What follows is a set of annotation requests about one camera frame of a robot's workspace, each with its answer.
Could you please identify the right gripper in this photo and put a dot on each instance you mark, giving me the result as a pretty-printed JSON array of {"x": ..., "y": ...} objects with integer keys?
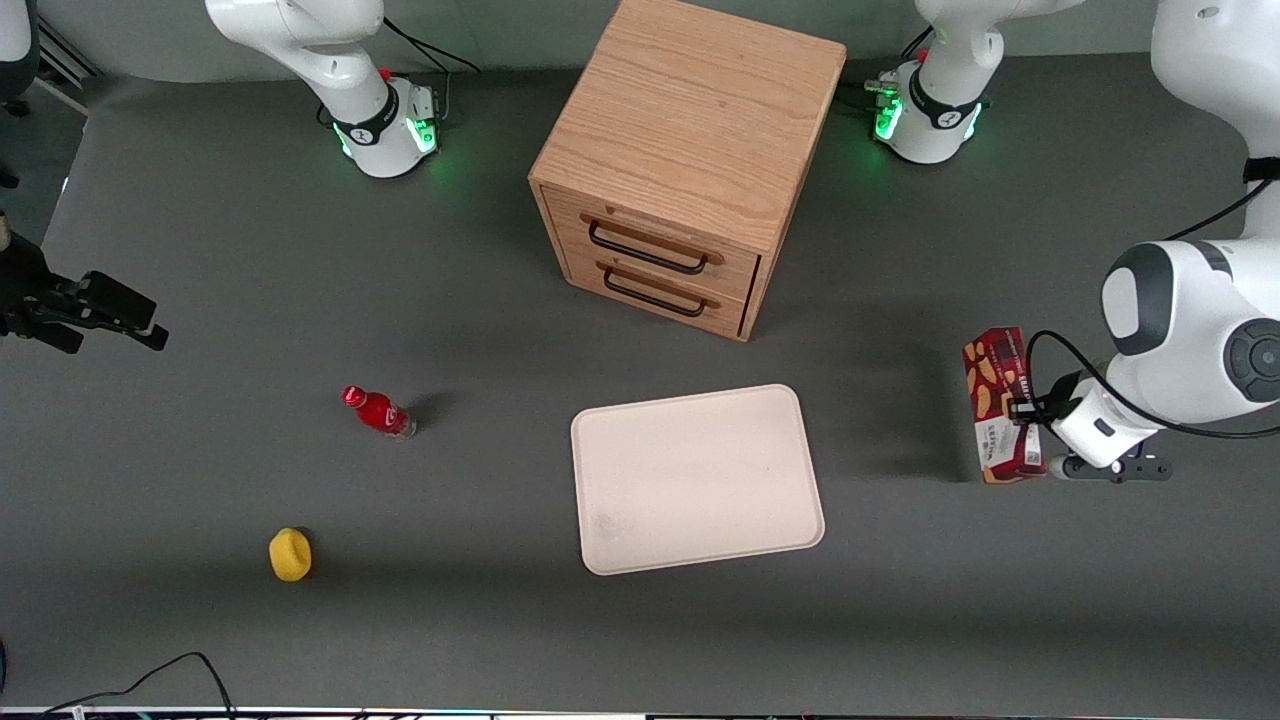
[{"x": 30, "y": 290}]

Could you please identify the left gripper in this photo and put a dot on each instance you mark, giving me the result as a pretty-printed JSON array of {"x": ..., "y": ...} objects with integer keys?
[{"x": 1056, "y": 397}]

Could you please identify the red cookie box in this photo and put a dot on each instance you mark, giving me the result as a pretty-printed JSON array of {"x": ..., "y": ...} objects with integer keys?
[{"x": 995, "y": 440}]

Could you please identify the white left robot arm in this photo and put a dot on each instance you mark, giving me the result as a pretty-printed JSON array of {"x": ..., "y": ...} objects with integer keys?
[{"x": 1200, "y": 320}]

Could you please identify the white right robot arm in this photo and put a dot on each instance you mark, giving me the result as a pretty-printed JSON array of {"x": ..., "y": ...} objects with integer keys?
[{"x": 300, "y": 40}]

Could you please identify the beige rectangular tray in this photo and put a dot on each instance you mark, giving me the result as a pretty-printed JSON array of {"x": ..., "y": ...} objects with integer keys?
[{"x": 695, "y": 480}]

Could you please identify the small red bottle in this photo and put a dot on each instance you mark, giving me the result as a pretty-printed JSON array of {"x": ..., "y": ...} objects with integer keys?
[{"x": 382, "y": 413}]

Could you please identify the yellow lemon toy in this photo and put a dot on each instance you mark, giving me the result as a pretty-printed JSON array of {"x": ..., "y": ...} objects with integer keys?
[{"x": 290, "y": 556}]

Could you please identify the wooden drawer cabinet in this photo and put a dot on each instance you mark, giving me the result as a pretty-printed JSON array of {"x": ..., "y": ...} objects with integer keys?
[{"x": 690, "y": 110}]

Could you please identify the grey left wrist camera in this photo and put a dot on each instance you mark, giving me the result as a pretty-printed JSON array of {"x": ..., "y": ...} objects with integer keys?
[{"x": 1135, "y": 470}]

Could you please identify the aluminium frame rail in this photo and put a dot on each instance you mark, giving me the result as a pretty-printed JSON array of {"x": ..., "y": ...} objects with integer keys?
[{"x": 65, "y": 60}]

